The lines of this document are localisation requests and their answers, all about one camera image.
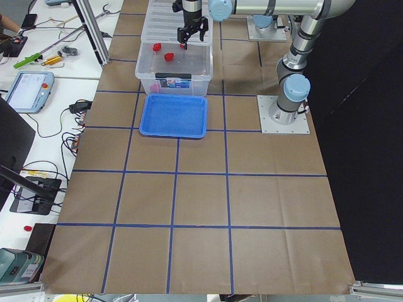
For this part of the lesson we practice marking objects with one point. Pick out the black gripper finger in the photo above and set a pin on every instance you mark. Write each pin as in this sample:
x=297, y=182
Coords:
x=203, y=28
x=183, y=35

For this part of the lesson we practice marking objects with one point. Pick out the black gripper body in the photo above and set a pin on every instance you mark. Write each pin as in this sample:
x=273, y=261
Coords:
x=192, y=18

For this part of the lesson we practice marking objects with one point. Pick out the clear ribbed box lid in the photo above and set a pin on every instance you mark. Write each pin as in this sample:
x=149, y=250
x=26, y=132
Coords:
x=161, y=24

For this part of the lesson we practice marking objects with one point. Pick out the clear plastic storage box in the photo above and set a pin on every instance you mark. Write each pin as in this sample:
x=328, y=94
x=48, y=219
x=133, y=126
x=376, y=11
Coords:
x=188, y=74

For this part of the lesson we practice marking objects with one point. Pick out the blue plastic tray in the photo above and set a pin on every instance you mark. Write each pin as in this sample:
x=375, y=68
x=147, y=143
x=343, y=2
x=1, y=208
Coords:
x=170, y=115

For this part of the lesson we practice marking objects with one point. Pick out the green device box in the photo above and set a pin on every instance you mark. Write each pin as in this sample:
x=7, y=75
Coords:
x=19, y=266

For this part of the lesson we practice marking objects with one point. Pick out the black power adapter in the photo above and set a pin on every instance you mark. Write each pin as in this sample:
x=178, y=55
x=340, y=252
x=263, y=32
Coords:
x=80, y=106

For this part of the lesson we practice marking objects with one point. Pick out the yellow brass tool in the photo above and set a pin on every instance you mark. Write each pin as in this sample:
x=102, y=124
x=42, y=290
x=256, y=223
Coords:
x=52, y=60

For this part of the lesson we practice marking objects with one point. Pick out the black smartphone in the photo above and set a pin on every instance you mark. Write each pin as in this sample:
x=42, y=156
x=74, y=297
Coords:
x=29, y=21

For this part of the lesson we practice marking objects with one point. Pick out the teach pendant tablet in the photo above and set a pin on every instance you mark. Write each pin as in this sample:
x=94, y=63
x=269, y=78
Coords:
x=29, y=91

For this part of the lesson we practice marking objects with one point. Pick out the black monitor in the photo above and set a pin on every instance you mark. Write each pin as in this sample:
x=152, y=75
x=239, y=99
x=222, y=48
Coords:
x=16, y=139

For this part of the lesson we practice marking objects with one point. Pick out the red emergency button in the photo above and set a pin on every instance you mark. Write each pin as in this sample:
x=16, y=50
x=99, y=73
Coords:
x=28, y=228

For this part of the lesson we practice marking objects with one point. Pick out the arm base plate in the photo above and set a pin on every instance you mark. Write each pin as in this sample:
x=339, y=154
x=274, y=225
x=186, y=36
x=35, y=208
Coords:
x=275, y=121
x=279, y=37

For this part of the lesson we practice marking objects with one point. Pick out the aluminium frame post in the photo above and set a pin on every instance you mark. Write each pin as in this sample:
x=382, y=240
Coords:
x=90, y=25

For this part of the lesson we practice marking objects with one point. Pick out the green handled grabber tool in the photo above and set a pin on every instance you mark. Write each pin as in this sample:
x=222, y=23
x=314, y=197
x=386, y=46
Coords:
x=38, y=55

